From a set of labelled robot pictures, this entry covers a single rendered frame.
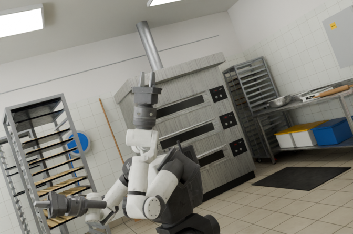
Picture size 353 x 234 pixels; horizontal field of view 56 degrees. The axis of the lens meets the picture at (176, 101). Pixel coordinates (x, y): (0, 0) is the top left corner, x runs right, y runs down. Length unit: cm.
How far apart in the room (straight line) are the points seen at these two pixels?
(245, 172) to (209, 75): 158
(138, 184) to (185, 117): 375
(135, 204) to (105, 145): 443
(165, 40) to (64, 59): 183
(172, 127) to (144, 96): 359
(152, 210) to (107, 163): 442
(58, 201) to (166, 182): 49
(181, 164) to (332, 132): 365
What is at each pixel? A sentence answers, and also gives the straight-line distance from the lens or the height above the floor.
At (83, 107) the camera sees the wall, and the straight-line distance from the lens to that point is 567.
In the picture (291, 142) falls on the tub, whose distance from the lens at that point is 554.
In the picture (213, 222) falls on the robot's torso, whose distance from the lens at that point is 177.
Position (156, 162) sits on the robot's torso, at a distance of 153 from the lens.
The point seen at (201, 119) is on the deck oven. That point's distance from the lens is 505.
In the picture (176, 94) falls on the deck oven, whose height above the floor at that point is 161.
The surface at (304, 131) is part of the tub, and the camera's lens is 524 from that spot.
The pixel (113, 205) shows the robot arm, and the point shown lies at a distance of 187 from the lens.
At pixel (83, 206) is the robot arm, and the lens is 157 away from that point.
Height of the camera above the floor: 124
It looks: 3 degrees up
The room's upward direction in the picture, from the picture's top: 20 degrees counter-clockwise
